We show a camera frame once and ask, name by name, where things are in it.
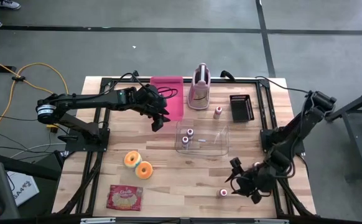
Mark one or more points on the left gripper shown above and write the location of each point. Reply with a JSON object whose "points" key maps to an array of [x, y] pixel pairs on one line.
{"points": [[150, 99]]}

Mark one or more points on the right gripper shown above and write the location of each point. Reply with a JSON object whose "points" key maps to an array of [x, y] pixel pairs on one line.
{"points": [[257, 182]]}

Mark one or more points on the dark red squeeze bottle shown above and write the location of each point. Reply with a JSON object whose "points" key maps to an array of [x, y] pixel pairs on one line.
{"points": [[217, 113], [185, 142], [190, 133]]}

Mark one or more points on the blue frosted toy donut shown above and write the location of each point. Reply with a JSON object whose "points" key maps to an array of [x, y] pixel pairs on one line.
{"points": [[127, 159]]}

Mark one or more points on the orange toy donut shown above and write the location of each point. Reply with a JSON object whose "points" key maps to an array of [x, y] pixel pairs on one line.
{"points": [[138, 171]]}

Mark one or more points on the red snack packet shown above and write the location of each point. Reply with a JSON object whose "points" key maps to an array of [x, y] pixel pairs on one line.
{"points": [[125, 199]]}

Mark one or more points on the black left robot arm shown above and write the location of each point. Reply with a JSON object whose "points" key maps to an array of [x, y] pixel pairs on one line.
{"points": [[84, 101]]}

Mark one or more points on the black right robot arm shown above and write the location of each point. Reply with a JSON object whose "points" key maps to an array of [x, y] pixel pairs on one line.
{"points": [[305, 121]]}

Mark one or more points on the pink plastic tray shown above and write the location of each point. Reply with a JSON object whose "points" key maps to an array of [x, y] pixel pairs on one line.
{"points": [[176, 109]]}

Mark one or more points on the clear plastic bin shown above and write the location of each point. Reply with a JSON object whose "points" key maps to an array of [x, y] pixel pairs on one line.
{"points": [[212, 146]]}

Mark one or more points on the black table clamp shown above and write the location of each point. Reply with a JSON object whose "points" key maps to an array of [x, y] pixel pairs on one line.
{"points": [[134, 74], [227, 74]]}

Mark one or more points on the black mesh basket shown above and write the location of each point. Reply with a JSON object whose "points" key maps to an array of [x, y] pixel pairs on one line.
{"points": [[241, 109]]}

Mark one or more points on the yellow plug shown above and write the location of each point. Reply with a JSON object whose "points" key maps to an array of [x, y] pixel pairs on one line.
{"points": [[53, 127]]}

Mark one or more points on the black metal stand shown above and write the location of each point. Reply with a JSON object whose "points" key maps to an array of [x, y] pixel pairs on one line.
{"points": [[352, 105]]}

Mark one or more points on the black side desk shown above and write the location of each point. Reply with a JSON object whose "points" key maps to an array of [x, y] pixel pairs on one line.
{"points": [[19, 165]]}

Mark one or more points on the white printed paper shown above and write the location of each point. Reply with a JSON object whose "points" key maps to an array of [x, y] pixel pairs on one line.
{"points": [[25, 189]]}

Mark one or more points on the silver metal bracket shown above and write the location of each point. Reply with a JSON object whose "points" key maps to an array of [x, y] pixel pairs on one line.
{"points": [[271, 221], [97, 220]]}

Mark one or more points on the black aluminium table frame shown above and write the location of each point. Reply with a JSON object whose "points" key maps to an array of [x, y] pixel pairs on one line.
{"points": [[246, 81]]}

